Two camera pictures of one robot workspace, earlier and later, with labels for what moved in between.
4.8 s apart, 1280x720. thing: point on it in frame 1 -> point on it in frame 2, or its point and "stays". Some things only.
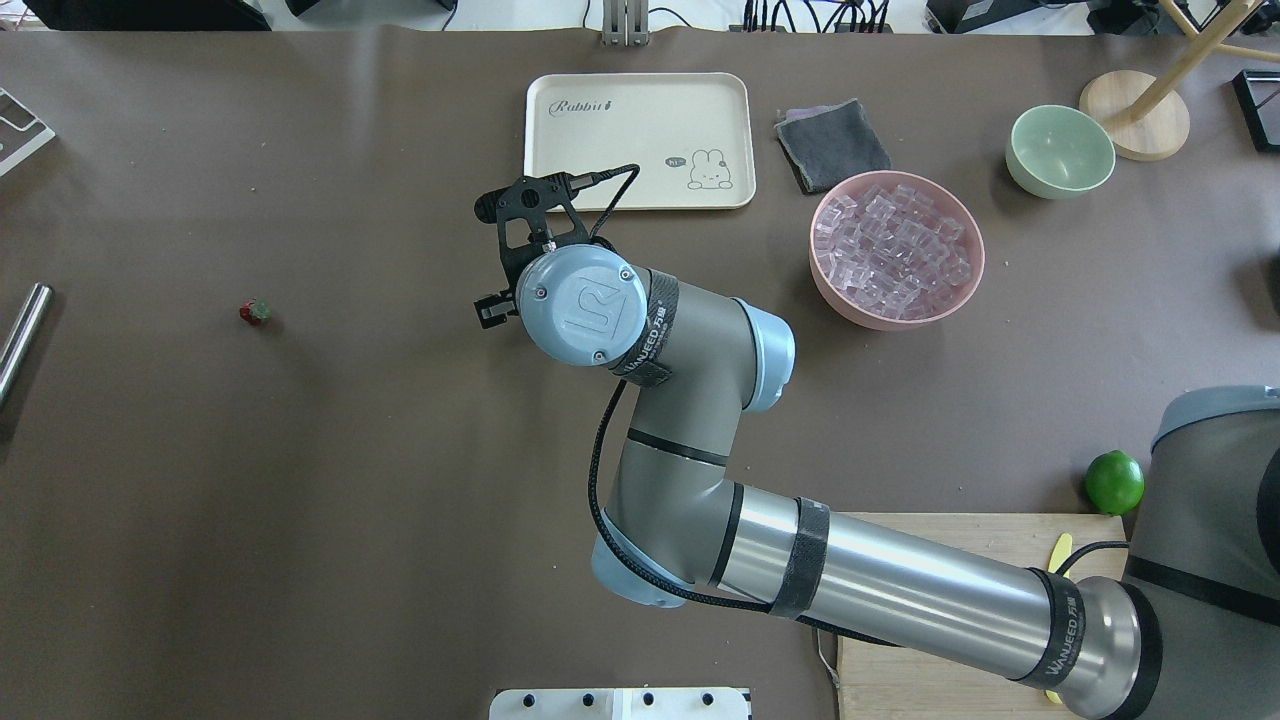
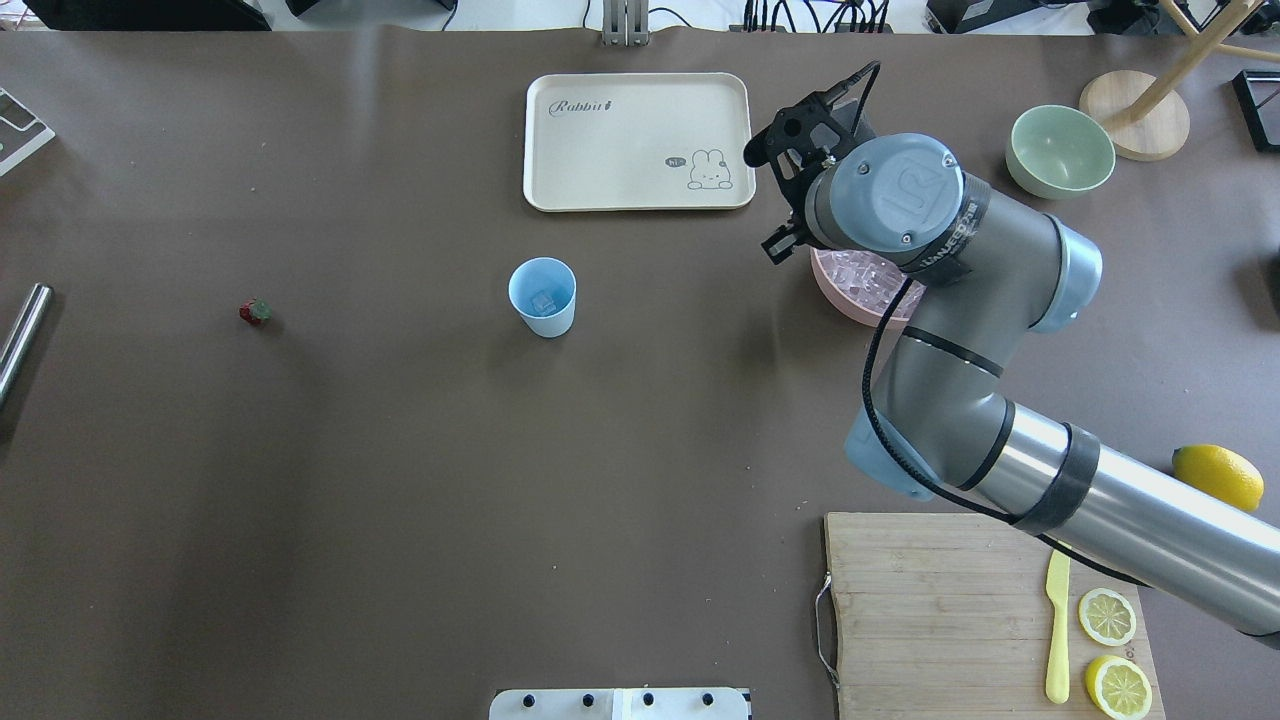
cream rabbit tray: (692, 137) stays
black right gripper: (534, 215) -> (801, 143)
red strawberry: (257, 312) stays
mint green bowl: (1058, 152) stays
